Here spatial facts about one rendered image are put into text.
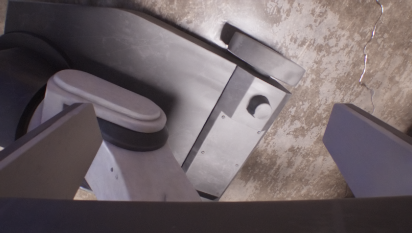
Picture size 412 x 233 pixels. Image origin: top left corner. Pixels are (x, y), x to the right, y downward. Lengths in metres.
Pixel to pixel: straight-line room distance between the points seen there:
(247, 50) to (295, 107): 0.35
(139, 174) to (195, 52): 0.28
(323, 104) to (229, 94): 0.41
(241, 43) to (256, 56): 0.05
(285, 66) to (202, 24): 0.27
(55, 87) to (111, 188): 0.18
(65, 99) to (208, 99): 0.29
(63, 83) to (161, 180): 0.22
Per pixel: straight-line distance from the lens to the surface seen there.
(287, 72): 0.50
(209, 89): 0.50
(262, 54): 0.48
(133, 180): 0.32
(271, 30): 0.68
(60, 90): 0.39
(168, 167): 0.37
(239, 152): 0.56
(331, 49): 0.77
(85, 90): 0.39
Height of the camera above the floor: 0.64
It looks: 64 degrees down
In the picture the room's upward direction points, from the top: 174 degrees clockwise
